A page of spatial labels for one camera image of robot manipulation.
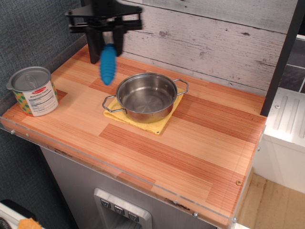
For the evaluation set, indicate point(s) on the toy food can container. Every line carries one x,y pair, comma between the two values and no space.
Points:
34,90

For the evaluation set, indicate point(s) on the stainless steel pot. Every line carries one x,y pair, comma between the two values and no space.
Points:
146,97

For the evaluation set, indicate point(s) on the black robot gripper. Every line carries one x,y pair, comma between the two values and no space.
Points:
119,19

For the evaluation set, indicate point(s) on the clear acrylic edge guard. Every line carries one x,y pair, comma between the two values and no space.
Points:
198,166

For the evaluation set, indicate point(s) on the orange sponge piece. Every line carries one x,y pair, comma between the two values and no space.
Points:
29,224

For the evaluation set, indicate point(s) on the grey toy fridge cabinet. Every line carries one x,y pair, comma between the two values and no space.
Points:
78,183

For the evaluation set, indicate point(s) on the silver dispenser button panel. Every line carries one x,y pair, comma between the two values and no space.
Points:
121,211

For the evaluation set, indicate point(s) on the dark right shelf post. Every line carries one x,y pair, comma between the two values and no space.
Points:
284,56

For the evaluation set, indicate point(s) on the yellow folded cloth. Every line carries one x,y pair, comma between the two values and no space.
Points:
155,127

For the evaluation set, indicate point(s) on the white toy sink unit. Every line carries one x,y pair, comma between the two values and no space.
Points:
280,155

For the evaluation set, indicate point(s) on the blue handled metal fork spatula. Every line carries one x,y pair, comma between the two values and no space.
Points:
108,59

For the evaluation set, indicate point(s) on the white frame bottom left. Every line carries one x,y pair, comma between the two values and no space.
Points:
9,219

